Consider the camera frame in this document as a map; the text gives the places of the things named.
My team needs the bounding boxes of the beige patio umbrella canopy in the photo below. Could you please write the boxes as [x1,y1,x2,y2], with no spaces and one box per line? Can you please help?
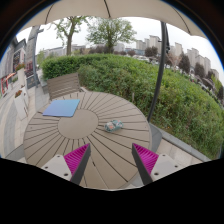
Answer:
[19,0,208,39]

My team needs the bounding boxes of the transparent teal computer mouse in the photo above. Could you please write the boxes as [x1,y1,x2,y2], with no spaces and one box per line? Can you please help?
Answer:
[104,119,125,133]

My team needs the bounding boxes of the round leafy green tree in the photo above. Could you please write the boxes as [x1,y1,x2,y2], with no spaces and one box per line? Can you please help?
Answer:
[86,17,138,54]

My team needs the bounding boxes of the slatted brown patio chair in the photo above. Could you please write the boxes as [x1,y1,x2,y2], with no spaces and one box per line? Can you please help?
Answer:
[45,72,84,101]

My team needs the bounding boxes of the white flower planter box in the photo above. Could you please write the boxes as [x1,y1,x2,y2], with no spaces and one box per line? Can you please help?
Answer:
[13,89,31,121]
[14,63,28,88]

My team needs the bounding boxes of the thin sparse-leaved tree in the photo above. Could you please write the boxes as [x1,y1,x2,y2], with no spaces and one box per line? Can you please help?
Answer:
[51,15,89,57]

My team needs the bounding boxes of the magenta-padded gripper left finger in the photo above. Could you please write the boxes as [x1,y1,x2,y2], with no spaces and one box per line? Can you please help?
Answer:
[41,143,92,186]

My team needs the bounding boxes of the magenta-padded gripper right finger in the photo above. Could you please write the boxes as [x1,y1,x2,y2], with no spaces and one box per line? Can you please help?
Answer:
[131,142,184,186]

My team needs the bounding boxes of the blue mouse pad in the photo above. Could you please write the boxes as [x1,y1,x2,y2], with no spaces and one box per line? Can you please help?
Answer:
[42,98,81,118]

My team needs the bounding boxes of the tall grey sign pillar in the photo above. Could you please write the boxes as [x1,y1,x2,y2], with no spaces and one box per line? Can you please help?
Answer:
[24,25,44,89]

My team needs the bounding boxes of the dark curved umbrella pole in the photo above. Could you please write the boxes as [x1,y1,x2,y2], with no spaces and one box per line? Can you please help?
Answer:
[146,21,169,124]

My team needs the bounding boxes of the green trimmed hedge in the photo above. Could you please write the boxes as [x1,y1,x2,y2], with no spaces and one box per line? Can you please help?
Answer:
[40,53,224,160]

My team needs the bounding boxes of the distant apartment buildings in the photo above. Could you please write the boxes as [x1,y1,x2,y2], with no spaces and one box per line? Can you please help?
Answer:
[134,34,221,81]

